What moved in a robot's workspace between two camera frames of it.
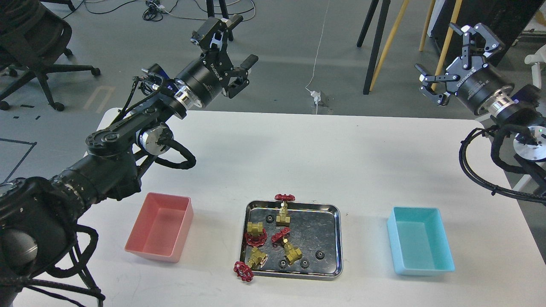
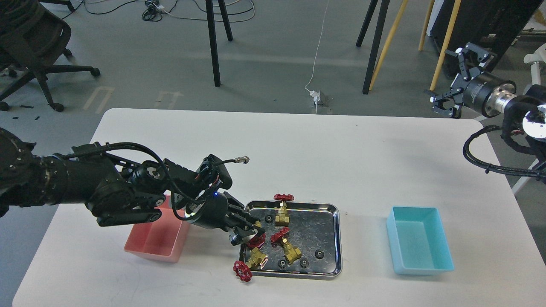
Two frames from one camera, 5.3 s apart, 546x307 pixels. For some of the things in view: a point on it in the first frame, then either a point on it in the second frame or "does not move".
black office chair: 32,40 does not move
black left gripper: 201,82 → 214,210
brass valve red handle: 256,236 does not move
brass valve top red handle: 283,217 does not move
